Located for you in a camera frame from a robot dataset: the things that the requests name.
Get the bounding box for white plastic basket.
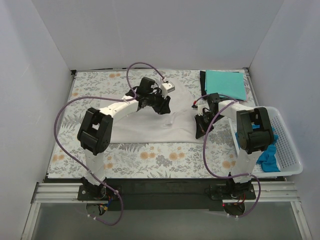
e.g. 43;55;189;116
228;106;304;176

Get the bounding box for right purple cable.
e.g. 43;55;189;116
191;94;262;221

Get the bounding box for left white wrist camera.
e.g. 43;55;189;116
160;81;176;99

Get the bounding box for floral patterned table mat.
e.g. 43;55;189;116
48;69;253;179

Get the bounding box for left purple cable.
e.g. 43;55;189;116
54;62;125;226

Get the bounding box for blue t shirt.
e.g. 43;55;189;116
256;134;280;173

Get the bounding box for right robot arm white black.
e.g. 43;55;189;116
192;93;275;198

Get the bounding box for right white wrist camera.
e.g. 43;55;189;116
192;104;206;116

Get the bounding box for white t shirt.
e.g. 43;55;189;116
98;80;199;143

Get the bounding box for folded teal t shirt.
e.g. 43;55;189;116
204;69;248;100

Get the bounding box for aluminium frame rail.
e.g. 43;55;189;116
31;181;301;204

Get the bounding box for folded black t shirt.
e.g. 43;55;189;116
199;70;246;102

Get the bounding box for purple cable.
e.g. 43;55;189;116
54;62;125;226
191;94;262;221

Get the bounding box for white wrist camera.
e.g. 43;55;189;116
160;81;176;99
192;104;206;116

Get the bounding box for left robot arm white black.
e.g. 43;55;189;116
77;77;175;199

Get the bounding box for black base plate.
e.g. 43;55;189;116
77;178;257;211

